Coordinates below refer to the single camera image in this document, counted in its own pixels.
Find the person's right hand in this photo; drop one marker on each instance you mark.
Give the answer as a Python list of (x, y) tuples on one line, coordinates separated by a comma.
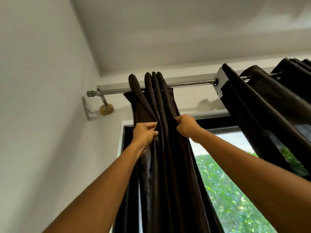
[(188, 126)]

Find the person's left hand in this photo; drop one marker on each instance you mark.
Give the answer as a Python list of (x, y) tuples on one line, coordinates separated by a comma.
[(143, 134)]

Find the dark brown curtain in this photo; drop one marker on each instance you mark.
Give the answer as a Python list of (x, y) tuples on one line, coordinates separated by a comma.
[(167, 179), (255, 106)]

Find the person's left forearm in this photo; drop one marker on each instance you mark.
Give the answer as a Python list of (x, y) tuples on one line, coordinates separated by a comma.
[(97, 198)]

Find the person's right forearm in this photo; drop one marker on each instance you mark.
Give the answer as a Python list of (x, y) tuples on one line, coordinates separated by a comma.
[(255, 181)]

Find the silver metal curtain rod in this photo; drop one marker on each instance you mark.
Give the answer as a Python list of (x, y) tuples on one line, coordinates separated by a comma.
[(189, 84)]

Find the green trees outside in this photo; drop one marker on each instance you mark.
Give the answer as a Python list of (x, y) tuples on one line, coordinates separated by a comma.
[(230, 203)]

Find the brass rod wall bracket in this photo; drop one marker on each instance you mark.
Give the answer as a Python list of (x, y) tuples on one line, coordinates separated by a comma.
[(106, 109)]

